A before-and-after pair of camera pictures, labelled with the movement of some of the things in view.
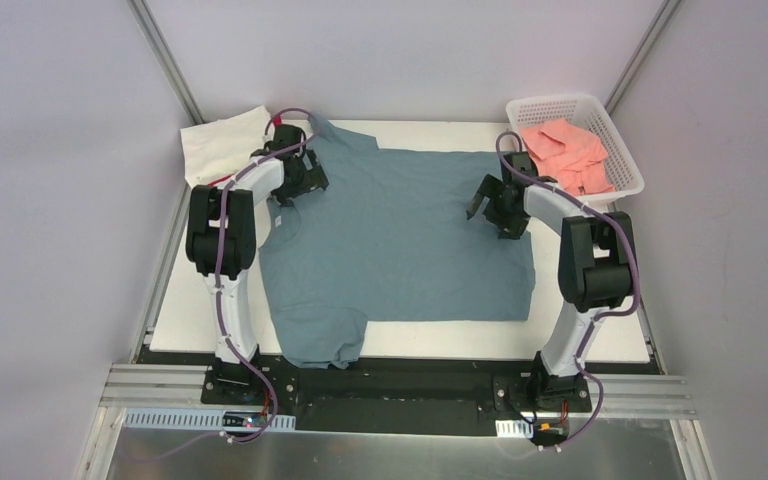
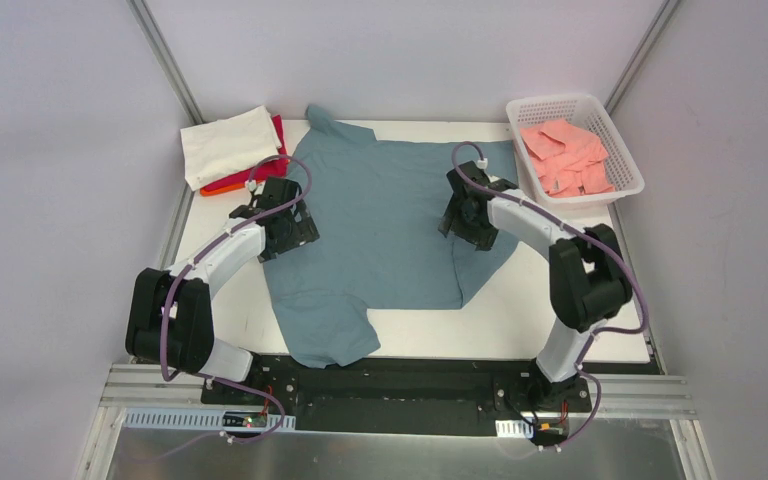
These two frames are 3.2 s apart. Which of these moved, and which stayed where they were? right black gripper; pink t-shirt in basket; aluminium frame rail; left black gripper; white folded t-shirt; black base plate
Moved: left black gripper; right black gripper
Stayed: white folded t-shirt; pink t-shirt in basket; black base plate; aluminium frame rail
